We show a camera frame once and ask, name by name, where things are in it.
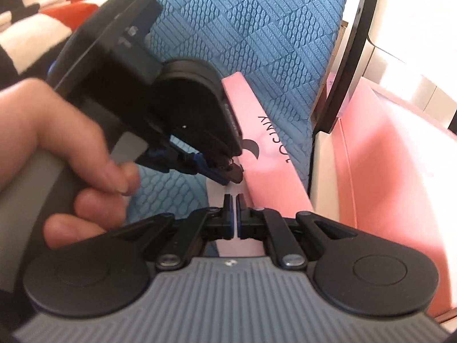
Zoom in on left hand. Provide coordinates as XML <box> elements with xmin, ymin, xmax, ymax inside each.
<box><xmin>1</xmin><ymin>78</ymin><xmax>140</xmax><ymax>249</ymax></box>

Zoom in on striped red black white blanket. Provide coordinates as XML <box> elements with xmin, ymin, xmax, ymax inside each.
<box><xmin>1</xmin><ymin>0</ymin><xmax>108</xmax><ymax>89</ymax></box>

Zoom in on pink storage box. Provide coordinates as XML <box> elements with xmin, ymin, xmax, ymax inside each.
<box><xmin>331</xmin><ymin>78</ymin><xmax>456</xmax><ymax>320</ymax></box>

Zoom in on white nightstand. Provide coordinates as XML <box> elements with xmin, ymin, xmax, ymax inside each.
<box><xmin>363</xmin><ymin>0</ymin><xmax>457</xmax><ymax>129</ymax></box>

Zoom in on blue textured bedspread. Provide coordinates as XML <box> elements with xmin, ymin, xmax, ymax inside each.
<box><xmin>126</xmin><ymin>0</ymin><xmax>355</xmax><ymax>222</ymax></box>

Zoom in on black bed frame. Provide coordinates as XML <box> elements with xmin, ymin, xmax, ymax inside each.
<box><xmin>309</xmin><ymin>0</ymin><xmax>385</xmax><ymax>135</ymax></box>

